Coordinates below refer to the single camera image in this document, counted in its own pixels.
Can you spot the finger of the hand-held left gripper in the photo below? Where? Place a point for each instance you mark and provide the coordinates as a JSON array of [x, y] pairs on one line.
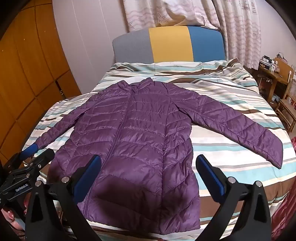
[[27, 151], [42, 158]]

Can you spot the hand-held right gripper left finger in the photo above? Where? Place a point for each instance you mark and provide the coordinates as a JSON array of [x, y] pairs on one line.
[[89, 172]]

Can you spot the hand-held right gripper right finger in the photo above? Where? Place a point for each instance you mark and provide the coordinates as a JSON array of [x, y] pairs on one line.
[[211, 176]]

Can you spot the purple quilted down jacket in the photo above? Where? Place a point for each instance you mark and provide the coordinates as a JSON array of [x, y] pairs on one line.
[[138, 139]]

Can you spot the person's left hand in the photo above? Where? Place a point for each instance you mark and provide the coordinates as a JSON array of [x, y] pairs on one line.
[[10, 216]]

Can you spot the bed with striped duvet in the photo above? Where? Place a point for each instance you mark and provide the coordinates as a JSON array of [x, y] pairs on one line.
[[231, 150]]

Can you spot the wooden wardrobe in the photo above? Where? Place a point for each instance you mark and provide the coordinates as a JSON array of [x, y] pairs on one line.
[[27, 69]]

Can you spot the wooden chair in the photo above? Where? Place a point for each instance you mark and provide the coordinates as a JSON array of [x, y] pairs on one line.
[[286, 104]]

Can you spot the wooden bedside cabinet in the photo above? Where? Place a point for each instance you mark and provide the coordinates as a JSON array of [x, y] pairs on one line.
[[269, 80]]

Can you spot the grey yellow blue headboard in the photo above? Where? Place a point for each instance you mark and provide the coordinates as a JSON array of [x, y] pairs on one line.
[[171, 44]]

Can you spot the handbag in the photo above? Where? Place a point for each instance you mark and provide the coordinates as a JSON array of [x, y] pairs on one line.
[[281, 56]]

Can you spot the pale patterned curtain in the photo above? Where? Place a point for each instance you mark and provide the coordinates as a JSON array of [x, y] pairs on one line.
[[235, 34]]

